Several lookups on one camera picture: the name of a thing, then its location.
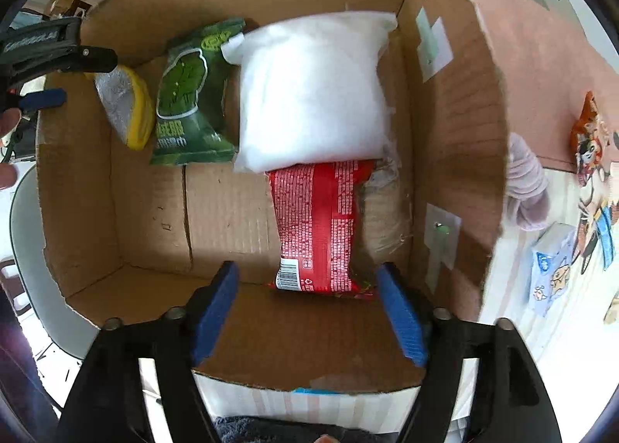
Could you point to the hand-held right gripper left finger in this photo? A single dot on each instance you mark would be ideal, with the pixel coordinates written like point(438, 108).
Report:
point(215, 315)

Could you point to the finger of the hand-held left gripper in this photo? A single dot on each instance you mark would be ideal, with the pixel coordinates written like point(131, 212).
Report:
point(46, 98)
point(99, 60)

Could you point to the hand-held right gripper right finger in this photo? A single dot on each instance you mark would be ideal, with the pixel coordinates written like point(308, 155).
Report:
point(401, 319)

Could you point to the yellow and silver packet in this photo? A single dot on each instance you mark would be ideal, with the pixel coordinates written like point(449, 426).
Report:
point(123, 107)

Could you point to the brown cardboard box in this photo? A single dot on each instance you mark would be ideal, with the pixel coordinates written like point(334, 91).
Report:
point(232, 211)

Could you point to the red snack packet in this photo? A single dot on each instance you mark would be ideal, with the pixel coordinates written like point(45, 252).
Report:
point(317, 225)

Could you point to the person's left hand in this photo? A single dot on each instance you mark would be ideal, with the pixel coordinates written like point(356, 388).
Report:
point(7, 124)

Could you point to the green snack packet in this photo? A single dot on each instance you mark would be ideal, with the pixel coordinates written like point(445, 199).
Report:
point(191, 95)

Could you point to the clear plastic bag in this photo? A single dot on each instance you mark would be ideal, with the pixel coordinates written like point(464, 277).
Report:
point(384, 208)

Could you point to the light blue tissue packet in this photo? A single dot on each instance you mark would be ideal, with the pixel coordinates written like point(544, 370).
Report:
point(551, 269)

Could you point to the grey round chair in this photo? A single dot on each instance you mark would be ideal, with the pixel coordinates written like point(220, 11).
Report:
point(36, 278)

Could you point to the pale pink plush cloth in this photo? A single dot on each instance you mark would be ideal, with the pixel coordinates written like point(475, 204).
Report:
point(524, 182)

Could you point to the white stuffing pillow bag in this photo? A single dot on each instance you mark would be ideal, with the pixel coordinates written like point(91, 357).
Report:
point(312, 90)

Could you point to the cartoon character packet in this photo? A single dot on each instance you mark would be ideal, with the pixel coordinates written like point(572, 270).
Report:
point(597, 182)

